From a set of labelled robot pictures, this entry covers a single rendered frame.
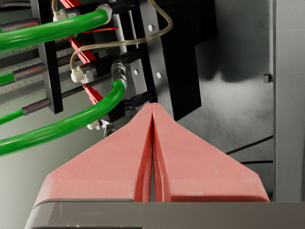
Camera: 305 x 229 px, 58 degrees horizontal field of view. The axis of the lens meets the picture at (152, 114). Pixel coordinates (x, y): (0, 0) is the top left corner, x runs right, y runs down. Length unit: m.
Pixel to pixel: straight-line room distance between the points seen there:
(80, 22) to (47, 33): 0.03
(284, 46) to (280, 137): 0.13
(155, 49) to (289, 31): 0.21
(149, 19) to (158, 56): 0.06
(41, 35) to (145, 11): 0.26
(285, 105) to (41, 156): 0.57
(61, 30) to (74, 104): 0.51
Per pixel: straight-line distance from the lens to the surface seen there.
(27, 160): 0.74
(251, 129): 0.61
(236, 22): 0.54
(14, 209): 0.78
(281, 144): 0.43
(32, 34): 0.24
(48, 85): 0.60
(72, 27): 0.25
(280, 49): 0.38
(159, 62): 0.47
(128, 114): 0.45
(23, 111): 0.61
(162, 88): 0.49
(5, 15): 0.68
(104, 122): 0.43
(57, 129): 0.25
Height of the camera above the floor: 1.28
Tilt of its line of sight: 34 degrees down
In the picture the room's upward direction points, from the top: 119 degrees counter-clockwise
